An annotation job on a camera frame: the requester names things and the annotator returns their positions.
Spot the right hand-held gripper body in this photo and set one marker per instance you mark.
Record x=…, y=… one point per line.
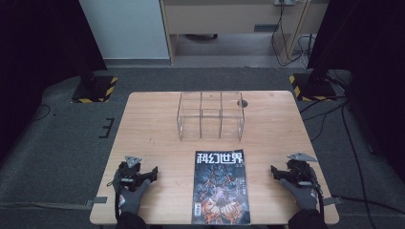
x=301, y=173

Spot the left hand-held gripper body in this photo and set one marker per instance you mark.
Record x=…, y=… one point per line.
x=131, y=175

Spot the person's left hand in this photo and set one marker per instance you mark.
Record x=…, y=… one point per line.
x=132, y=198

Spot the grey tape strip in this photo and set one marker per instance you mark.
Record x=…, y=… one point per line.
x=333, y=201
x=97, y=201

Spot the dark illustrated magazine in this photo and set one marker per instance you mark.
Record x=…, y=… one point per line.
x=220, y=191

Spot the black table grommet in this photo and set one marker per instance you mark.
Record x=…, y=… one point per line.
x=243, y=103

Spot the clear acrylic divided rack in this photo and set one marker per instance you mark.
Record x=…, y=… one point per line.
x=210, y=117

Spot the hazard-striped black stand base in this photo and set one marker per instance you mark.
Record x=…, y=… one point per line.
x=95, y=92
x=313, y=92

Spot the black metal stand pole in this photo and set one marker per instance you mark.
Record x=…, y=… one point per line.
x=320, y=63
x=87, y=74

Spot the black curtain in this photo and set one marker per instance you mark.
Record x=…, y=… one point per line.
x=379, y=79
x=35, y=63

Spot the white cabinet panel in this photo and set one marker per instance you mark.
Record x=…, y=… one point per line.
x=124, y=28

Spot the light wooden desk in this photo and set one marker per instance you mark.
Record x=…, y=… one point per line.
x=223, y=16

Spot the white power strip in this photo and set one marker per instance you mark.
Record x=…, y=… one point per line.
x=284, y=2

